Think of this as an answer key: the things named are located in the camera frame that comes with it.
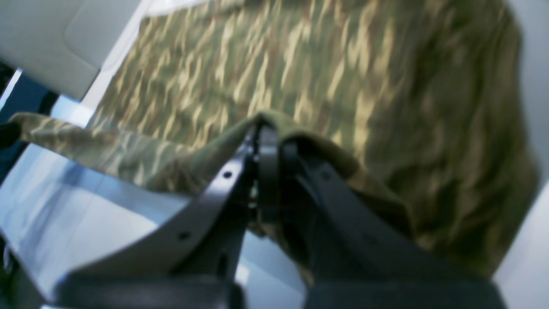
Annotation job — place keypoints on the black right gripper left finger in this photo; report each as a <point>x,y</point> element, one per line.
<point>189,262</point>

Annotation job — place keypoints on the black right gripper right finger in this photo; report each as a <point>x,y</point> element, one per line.
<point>369,264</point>

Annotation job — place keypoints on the camouflage T-shirt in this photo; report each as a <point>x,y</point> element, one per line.
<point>415,102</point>

